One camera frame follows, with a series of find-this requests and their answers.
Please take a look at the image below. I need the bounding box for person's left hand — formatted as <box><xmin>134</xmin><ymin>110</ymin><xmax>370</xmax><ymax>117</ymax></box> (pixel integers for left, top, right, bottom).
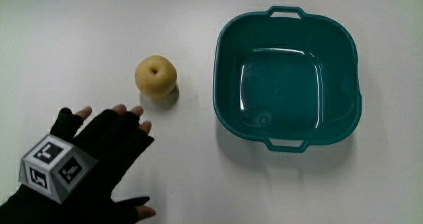
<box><xmin>18</xmin><ymin>104</ymin><xmax>157</xmax><ymax>224</ymax></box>

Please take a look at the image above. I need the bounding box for person's left forearm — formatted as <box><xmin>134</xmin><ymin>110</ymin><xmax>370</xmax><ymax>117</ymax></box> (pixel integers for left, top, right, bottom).
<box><xmin>0</xmin><ymin>184</ymin><xmax>80</xmax><ymax>224</ymax></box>

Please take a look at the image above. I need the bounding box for white desk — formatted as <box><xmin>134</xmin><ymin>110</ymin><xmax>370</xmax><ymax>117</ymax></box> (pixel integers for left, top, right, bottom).
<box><xmin>0</xmin><ymin>0</ymin><xmax>423</xmax><ymax>224</ymax></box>

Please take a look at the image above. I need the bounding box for yellow pear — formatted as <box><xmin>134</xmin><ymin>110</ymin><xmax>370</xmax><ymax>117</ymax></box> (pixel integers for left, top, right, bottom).
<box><xmin>134</xmin><ymin>55</ymin><xmax>178</xmax><ymax>98</ymax></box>

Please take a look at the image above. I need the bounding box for teal plastic basin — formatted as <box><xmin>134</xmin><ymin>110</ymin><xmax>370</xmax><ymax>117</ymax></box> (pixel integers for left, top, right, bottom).
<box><xmin>213</xmin><ymin>5</ymin><xmax>362</xmax><ymax>153</ymax></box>

